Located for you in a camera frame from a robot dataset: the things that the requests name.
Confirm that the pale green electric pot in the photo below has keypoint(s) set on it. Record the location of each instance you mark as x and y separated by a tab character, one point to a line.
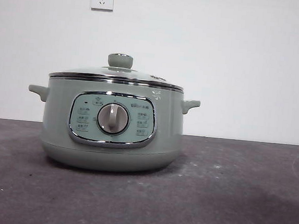
109	153

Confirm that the glass lid with green knob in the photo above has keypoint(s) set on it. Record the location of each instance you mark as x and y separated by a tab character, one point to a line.
120	60

